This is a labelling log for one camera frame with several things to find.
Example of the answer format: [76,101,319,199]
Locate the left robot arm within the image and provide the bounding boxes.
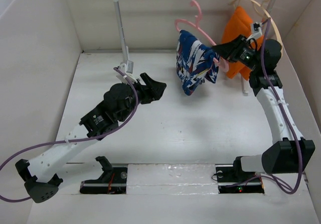
[15,73,167,203]

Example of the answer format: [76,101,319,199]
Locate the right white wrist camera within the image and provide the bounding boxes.
[247,22,263,41]

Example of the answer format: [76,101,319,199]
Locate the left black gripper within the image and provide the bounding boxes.
[118,73,166,123]

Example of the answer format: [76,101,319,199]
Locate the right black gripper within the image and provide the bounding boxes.
[212,33,262,71]

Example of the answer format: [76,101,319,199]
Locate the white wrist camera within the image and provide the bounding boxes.
[247,22,263,41]
[117,60,137,84]

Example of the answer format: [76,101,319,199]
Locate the pink plastic hanger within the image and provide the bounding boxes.
[174,0,229,72]

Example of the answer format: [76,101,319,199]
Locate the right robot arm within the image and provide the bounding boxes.
[212,35,315,181]

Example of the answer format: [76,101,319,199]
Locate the orange garment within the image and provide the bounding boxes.
[221,6,265,81]

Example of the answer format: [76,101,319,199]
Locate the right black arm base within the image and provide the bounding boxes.
[212,164,264,194]

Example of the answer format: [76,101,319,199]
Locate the blue patterned trousers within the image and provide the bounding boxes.
[176,30,220,96]

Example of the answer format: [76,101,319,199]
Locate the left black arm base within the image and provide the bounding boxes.
[79,156,128,195]

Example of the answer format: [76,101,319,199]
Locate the beige plastic hanger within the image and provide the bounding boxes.
[228,0,284,50]

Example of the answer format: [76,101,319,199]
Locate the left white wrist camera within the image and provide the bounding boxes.
[117,60,137,84]

